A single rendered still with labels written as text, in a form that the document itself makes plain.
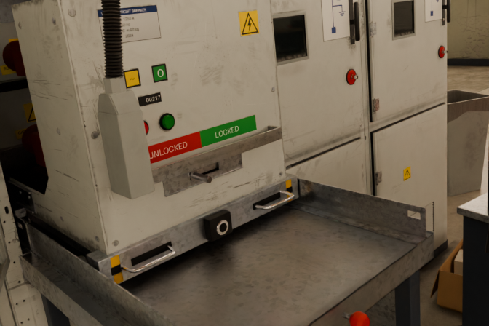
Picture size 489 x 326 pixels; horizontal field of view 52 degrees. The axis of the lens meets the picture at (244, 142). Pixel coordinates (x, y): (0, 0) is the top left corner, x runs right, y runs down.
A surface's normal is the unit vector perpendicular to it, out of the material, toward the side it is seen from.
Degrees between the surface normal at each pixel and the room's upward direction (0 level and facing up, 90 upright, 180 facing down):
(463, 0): 90
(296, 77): 90
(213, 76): 90
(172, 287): 0
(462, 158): 93
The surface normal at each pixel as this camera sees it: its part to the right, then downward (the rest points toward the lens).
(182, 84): 0.67, 0.12
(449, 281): -0.64, 0.00
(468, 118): 0.31, 0.27
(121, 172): -0.73, 0.25
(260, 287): -0.11, -0.96
